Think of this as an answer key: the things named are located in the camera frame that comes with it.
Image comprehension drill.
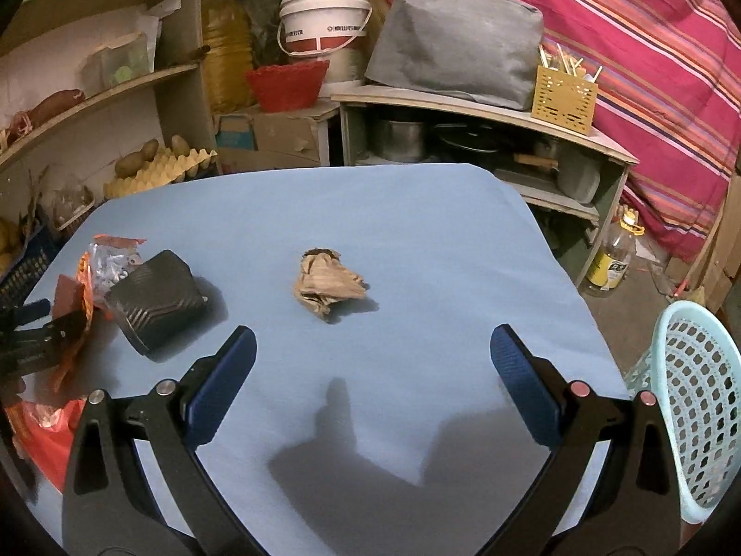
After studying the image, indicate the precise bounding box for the yellow egg tray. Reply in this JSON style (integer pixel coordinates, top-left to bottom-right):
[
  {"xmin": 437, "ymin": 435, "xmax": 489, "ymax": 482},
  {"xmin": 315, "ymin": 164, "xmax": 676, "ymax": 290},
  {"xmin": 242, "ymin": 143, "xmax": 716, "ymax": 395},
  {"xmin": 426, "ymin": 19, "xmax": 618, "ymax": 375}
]
[{"xmin": 104, "ymin": 147, "xmax": 218, "ymax": 201}]

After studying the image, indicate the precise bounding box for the light blue plastic basket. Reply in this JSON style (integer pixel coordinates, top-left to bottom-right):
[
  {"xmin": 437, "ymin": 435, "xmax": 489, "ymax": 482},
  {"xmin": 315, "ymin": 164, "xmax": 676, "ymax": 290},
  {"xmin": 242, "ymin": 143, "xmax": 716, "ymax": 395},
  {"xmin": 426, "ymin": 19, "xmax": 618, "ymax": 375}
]
[{"xmin": 625, "ymin": 300, "xmax": 741, "ymax": 525}]

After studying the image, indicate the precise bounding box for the clear plastic container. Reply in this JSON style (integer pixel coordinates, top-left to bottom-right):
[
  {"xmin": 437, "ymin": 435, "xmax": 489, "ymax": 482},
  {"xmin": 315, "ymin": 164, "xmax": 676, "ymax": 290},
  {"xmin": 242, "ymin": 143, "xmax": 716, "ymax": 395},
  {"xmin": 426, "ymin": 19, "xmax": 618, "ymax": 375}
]
[{"xmin": 81, "ymin": 32, "xmax": 151, "ymax": 94}]

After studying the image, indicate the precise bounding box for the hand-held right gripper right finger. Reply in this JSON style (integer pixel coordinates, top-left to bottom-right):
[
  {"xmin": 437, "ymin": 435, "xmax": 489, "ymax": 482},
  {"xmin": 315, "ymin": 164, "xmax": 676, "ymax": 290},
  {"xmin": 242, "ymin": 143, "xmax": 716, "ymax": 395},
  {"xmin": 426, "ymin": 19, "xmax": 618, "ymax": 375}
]
[{"xmin": 489, "ymin": 324, "xmax": 681, "ymax": 556}]

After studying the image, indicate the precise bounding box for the steel pot in cabinet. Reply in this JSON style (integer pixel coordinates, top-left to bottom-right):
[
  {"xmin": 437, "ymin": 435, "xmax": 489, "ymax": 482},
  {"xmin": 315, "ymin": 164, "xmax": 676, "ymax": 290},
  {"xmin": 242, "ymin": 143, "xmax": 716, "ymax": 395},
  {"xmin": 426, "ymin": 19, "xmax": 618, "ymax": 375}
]
[{"xmin": 370, "ymin": 119, "xmax": 429, "ymax": 163}]

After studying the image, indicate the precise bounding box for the blue tablecloth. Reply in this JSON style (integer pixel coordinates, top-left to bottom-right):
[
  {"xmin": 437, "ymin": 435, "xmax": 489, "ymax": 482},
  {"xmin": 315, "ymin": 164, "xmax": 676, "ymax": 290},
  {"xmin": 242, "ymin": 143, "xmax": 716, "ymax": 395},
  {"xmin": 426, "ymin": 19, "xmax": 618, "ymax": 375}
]
[{"xmin": 12, "ymin": 163, "xmax": 632, "ymax": 556}]

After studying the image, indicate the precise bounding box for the grey fabric bag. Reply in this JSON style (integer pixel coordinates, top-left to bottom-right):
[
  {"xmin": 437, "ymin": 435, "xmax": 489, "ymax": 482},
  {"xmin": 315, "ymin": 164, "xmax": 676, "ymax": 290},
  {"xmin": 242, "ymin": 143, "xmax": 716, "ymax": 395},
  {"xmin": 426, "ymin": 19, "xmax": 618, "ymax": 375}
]
[{"xmin": 364, "ymin": 0, "xmax": 545, "ymax": 111}]

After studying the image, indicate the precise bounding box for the white plastic bucket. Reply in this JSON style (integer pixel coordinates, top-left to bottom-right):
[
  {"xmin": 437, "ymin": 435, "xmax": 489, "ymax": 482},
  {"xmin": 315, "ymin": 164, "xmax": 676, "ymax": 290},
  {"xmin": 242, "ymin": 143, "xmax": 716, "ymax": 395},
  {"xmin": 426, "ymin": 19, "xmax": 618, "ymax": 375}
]
[{"xmin": 276, "ymin": 0, "xmax": 373, "ymax": 59}]

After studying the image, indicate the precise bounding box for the grey metal container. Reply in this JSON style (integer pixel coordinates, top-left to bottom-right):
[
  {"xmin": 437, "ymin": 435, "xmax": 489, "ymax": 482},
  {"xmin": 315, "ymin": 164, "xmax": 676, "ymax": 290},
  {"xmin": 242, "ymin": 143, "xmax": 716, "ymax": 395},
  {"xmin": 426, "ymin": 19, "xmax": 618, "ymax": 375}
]
[{"xmin": 556, "ymin": 151, "xmax": 603, "ymax": 205}]

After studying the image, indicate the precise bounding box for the yellow oil jug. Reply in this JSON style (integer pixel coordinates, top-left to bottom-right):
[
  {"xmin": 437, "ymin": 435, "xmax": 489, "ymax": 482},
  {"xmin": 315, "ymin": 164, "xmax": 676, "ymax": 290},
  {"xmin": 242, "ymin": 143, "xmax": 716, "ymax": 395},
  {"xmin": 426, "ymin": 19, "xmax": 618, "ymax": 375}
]
[{"xmin": 201, "ymin": 0, "xmax": 256, "ymax": 114}]

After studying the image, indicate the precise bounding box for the black patterned wallet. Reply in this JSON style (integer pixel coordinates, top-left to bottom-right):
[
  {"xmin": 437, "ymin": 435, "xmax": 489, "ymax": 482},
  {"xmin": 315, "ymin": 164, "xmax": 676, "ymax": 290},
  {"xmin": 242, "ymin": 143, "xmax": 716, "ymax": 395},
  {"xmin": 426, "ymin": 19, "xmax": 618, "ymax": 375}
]
[{"xmin": 104, "ymin": 250, "xmax": 209, "ymax": 357}]

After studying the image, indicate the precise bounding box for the brown paper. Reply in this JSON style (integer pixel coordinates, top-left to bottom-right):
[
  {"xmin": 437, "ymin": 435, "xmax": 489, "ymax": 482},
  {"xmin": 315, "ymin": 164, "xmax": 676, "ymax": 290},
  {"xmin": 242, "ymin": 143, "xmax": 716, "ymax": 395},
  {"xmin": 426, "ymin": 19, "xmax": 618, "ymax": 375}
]
[{"xmin": 293, "ymin": 249, "xmax": 368, "ymax": 319}]

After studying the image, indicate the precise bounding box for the yellow capped plastic bottle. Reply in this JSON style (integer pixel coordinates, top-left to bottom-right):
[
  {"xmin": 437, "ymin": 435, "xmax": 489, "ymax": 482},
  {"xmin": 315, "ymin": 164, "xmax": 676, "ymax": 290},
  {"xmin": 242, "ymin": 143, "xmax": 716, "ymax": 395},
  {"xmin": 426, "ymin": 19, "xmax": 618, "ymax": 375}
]
[{"xmin": 586, "ymin": 211, "xmax": 645, "ymax": 291}]

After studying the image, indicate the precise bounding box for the red woven bowl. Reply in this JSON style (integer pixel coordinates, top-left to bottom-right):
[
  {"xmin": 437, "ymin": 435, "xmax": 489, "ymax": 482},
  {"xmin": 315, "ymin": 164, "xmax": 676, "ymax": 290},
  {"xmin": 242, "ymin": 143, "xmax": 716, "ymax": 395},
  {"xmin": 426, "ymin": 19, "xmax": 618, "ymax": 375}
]
[{"xmin": 244, "ymin": 59, "xmax": 331, "ymax": 111}]

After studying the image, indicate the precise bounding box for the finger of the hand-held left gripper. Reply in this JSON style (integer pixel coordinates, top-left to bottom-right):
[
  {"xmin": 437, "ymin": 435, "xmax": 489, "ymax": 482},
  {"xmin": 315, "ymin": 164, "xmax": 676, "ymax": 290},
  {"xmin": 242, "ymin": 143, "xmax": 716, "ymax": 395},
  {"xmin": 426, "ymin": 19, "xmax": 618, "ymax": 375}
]
[
  {"xmin": 31, "ymin": 308, "xmax": 88, "ymax": 344},
  {"xmin": 0, "ymin": 299, "xmax": 52, "ymax": 331}
]

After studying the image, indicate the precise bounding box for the black frying pan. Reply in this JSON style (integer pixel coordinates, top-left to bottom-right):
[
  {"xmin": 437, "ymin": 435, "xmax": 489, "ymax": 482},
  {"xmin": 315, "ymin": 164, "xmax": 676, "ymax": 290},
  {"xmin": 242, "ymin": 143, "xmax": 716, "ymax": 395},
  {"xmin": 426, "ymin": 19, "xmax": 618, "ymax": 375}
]
[{"xmin": 434, "ymin": 124, "xmax": 510, "ymax": 154}]

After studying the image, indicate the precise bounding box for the large potato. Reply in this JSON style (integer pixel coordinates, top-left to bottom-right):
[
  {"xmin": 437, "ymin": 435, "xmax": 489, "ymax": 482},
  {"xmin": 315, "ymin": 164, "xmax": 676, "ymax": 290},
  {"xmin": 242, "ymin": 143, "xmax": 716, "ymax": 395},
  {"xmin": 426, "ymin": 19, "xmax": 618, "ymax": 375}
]
[{"xmin": 114, "ymin": 139, "xmax": 160, "ymax": 177}]

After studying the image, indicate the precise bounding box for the cardboard box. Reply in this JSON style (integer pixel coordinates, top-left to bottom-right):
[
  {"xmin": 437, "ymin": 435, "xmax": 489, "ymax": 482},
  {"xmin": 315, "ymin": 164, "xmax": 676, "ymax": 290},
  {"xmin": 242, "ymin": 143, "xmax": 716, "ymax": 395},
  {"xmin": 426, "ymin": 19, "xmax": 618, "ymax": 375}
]
[{"xmin": 214, "ymin": 101, "xmax": 339, "ymax": 171}]

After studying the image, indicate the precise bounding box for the wooden shelf unit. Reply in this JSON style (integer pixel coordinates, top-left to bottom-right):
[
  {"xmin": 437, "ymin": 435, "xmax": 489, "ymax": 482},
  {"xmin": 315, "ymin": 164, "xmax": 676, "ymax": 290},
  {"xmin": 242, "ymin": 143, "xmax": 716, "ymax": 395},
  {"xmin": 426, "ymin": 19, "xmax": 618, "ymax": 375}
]
[{"xmin": 0, "ymin": 0, "xmax": 218, "ymax": 233}]

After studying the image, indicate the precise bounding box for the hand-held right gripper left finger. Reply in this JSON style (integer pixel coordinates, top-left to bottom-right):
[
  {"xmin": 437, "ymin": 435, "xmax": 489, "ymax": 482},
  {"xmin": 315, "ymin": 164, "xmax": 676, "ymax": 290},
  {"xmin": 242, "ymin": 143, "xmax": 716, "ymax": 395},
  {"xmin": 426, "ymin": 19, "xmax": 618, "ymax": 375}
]
[{"xmin": 61, "ymin": 326, "xmax": 258, "ymax": 556}]

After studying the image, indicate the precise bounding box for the blue plastic crate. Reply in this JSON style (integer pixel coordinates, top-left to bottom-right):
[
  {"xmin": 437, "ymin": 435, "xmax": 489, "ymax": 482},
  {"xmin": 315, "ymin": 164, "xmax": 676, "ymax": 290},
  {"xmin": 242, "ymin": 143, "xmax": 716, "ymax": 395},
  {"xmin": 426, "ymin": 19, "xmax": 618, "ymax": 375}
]
[{"xmin": 0, "ymin": 226, "xmax": 59, "ymax": 302}]

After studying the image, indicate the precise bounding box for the low wooden cabinet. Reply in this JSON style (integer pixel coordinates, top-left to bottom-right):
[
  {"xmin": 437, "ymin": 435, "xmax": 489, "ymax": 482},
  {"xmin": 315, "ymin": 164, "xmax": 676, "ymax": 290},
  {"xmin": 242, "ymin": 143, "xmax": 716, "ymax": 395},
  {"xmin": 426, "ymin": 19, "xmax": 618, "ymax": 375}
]
[{"xmin": 331, "ymin": 86, "xmax": 639, "ymax": 287}]

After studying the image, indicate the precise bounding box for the red plastic bag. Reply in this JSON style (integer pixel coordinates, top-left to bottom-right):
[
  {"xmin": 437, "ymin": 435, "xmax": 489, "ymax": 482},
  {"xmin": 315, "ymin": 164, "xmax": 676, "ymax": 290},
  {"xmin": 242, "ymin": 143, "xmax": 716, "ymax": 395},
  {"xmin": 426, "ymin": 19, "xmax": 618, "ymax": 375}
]
[{"xmin": 8, "ymin": 398, "xmax": 85, "ymax": 493}]

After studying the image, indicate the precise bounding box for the yellow utensil holder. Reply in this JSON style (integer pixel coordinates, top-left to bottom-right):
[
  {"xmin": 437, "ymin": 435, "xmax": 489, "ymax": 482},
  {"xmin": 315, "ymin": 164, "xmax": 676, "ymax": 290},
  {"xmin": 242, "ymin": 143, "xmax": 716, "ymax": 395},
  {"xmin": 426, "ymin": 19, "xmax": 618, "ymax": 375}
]
[{"xmin": 531, "ymin": 43, "xmax": 603, "ymax": 135}]

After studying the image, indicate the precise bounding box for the orange snack packet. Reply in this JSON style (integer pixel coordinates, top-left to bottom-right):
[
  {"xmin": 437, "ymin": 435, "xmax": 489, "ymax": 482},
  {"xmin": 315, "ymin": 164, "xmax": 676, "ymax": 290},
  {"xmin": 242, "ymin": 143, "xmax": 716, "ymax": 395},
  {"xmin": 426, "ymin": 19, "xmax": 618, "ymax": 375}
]
[{"xmin": 51, "ymin": 233, "xmax": 148, "ymax": 395}]

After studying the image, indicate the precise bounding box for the pink striped cloth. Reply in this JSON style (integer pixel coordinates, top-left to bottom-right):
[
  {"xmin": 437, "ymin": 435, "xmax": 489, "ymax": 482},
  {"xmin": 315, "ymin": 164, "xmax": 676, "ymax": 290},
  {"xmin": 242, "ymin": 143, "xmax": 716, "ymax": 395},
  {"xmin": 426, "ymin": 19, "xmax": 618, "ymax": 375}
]
[{"xmin": 364, "ymin": 0, "xmax": 741, "ymax": 261}]

